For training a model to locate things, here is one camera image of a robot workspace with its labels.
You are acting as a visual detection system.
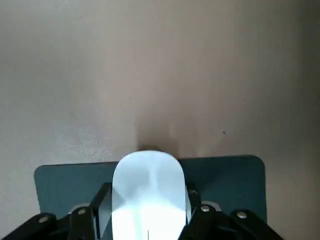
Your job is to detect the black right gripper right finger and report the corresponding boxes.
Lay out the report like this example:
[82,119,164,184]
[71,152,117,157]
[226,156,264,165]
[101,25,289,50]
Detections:
[178,183,285,240]

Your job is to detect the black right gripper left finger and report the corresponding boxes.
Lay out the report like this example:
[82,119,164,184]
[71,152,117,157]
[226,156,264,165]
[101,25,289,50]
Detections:
[0,182,113,240]

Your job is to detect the white computer mouse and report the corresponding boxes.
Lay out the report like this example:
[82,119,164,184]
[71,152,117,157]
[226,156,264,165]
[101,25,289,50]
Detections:
[111,149,189,240]

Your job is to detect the black mouse pad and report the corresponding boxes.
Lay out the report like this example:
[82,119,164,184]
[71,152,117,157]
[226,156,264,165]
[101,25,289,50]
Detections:
[33,155,266,225]

